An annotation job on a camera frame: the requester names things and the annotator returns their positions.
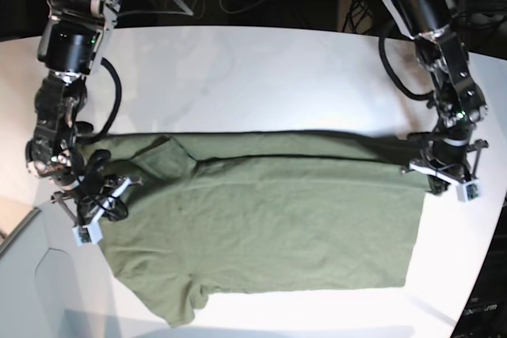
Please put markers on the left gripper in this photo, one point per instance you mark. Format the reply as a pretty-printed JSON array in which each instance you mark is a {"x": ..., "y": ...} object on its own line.
[{"x": 448, "y": 163}]

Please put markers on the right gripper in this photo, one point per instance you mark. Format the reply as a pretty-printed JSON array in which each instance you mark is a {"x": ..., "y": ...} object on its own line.
[{"x": 83, "y": 207}]

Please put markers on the olive green t-shirt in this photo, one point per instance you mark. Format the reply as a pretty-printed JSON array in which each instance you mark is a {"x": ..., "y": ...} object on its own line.
[{"x": 258, "y": 212}]

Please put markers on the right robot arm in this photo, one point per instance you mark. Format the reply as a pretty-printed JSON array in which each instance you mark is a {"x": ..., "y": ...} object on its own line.
[{"x": 71, "y": 48}]

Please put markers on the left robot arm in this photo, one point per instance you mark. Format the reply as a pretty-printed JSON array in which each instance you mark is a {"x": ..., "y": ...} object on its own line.
[{"x": 458, "y": 100}]

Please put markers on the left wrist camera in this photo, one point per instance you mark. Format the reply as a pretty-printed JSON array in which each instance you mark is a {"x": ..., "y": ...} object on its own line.
[{"x": 468, "y": 191}]

